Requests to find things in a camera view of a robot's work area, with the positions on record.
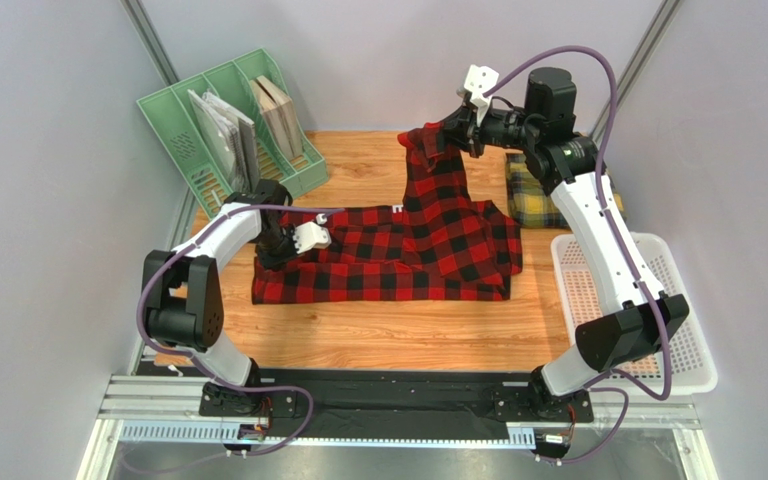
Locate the red black plaid shirt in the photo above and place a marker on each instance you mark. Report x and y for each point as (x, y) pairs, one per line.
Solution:
(438, 244)

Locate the grey spiral notebooks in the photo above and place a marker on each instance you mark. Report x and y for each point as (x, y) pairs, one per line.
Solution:
(230, 137)

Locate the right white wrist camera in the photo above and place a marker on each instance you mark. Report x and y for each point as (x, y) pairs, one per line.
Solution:
(478, 81)

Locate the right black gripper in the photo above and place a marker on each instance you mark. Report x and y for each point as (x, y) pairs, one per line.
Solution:
(460, 130)

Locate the brown books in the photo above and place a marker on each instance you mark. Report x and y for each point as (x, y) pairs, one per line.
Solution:
(278, 111)

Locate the white plastic basket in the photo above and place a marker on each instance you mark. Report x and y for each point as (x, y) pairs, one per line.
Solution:
(692, 367)

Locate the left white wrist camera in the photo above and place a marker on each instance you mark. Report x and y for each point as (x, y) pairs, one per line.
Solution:
(312, 235)

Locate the yellow plaid folded shirt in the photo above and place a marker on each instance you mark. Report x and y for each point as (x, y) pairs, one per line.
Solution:
(526, 201)

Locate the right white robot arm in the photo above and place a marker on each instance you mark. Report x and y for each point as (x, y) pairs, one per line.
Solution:
(638, 316)

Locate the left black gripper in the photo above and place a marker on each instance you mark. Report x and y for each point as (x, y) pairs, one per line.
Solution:
(275, 263)

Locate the green file organizer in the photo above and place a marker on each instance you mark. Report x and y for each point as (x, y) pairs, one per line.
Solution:
(172, 117)

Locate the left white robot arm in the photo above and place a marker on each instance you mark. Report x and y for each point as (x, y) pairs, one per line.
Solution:
(180, 310)

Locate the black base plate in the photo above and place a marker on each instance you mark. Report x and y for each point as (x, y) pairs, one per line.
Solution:
(393, 405)

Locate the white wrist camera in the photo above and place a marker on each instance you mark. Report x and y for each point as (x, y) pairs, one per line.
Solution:
(478, 81)
(312, 235)

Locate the aluminium frame rail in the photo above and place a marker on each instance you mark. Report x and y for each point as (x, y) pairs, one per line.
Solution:
(149, 426)

